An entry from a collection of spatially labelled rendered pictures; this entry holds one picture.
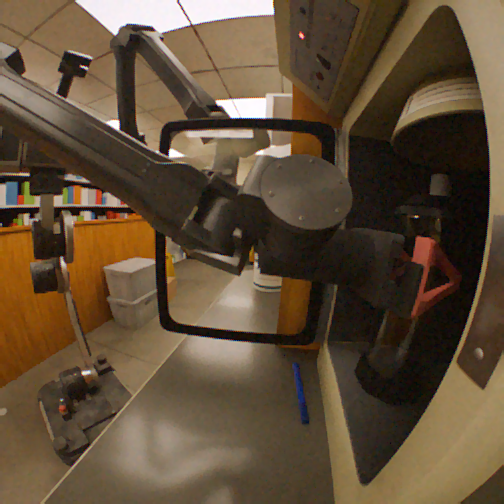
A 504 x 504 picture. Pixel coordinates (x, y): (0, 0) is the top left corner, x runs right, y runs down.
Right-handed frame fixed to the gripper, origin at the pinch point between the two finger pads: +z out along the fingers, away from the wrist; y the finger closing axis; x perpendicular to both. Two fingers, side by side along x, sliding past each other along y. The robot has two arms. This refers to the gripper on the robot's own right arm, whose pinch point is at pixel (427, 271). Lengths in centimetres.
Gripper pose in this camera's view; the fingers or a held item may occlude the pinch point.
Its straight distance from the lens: 28.5
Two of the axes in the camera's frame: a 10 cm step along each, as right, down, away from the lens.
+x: -1.4, 9.8, 1.6
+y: 1.0, -1.4, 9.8
